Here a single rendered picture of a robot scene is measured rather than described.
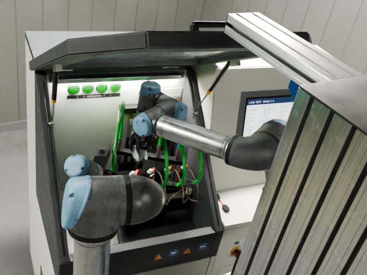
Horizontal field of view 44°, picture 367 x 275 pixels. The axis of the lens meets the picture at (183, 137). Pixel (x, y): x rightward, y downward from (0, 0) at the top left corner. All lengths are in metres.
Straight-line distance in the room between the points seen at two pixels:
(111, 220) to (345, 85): 0.56
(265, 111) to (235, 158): 0.81
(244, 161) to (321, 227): 0.57
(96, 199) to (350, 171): 0.54
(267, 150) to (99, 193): 0.55
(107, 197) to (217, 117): 1.07
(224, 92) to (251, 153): 0.69
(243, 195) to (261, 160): 0.85
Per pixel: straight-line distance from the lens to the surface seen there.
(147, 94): 1.63
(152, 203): 1.05
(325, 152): 0.77
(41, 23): 3.78
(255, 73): 2.05
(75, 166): 1.43
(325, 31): 3.30
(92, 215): 1.02
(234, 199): 2.15
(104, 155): 1.63
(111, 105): 2.06
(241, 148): 1.35
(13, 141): 4.03
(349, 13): 3.18
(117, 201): 1.02
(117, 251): 1.86
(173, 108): 1.59
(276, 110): 2.17
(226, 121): 2.04
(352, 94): 0.82
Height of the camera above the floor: 2.34
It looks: 33 degrees down
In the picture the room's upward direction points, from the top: 12 degrees clockwise
